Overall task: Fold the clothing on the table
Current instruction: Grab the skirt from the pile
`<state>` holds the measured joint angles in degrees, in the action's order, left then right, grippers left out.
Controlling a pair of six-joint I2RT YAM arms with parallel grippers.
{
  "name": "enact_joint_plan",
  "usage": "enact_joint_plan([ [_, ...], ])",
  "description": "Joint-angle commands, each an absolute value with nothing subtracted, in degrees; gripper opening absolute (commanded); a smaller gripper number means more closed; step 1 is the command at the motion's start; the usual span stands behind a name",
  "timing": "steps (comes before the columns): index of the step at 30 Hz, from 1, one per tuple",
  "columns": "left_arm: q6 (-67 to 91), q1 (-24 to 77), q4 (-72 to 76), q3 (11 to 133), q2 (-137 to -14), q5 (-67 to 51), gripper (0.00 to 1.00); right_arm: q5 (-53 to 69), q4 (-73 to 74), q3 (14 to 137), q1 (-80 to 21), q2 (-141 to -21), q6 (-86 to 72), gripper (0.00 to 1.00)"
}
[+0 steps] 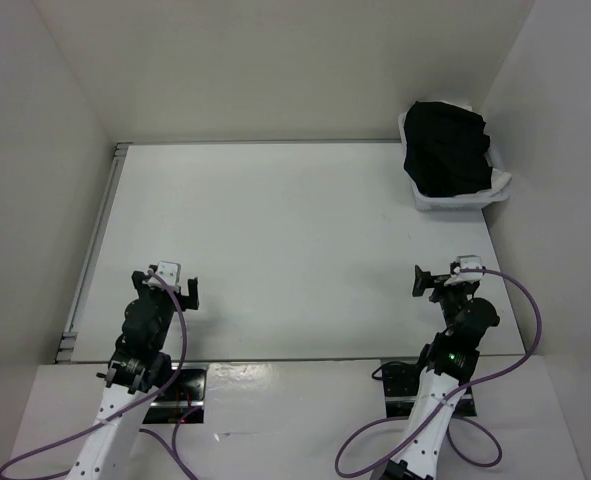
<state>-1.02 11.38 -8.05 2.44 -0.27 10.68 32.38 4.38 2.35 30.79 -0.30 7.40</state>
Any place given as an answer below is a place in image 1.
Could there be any black pleated skirt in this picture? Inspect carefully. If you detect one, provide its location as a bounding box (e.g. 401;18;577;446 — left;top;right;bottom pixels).
403;102;492;198

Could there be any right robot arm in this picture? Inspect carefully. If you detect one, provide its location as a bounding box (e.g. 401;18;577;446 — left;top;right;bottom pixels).
372;256;500;479

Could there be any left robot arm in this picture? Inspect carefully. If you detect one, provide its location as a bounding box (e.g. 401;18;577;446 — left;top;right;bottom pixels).
67;262;199;479

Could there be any white skirt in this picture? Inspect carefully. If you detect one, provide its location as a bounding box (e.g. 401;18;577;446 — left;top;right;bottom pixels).
427;92;514;201

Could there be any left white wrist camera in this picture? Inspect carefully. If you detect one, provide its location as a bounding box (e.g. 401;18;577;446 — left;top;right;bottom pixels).
145;261;181;293

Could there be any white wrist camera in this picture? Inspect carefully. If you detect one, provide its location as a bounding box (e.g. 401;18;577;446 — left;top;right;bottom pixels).
450;255;484;282
145;261;181;293

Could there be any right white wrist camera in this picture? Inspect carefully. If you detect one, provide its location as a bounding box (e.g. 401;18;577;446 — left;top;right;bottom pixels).
450;255;484;282

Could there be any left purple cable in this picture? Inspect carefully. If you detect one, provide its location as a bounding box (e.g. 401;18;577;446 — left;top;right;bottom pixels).
0;272;211;480

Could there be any purple cable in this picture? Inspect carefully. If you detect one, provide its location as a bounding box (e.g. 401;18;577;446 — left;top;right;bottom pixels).
0;272;211;480
334;268;543;477

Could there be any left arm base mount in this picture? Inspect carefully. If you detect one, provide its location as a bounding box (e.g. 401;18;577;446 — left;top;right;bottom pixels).
143;365;207;425

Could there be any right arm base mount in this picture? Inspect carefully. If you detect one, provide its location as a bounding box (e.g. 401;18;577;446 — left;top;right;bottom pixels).
371;360;419;419

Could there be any aluminium table edge rail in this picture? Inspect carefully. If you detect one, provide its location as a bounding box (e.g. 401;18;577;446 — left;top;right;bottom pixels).
54;142;131;364

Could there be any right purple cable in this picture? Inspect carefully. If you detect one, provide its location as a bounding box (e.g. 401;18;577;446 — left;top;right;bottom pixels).
334;268;543;477

